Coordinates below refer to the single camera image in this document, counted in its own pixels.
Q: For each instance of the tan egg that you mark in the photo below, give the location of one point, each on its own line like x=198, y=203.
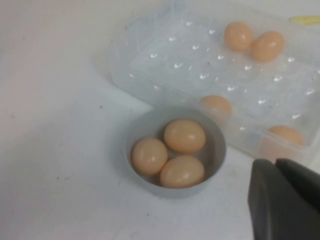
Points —
x=238, y=36
x=285, y=135
x=185, y=136
x=182, y=171
x=217, y=104
x=149, y=156
x=267, y=46

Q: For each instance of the clear plastic egg box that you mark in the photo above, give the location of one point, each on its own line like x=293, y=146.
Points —
x=190, y=67

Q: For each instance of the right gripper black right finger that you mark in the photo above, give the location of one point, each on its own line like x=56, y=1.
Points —
x=302, y=185

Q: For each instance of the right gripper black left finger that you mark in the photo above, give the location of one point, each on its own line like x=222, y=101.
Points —
x=272, y=205

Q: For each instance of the grey round bowl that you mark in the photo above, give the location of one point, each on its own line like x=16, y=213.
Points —
x=212, y=150

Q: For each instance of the yellow plastic knife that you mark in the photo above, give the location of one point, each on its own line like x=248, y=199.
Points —
x=306, y=20

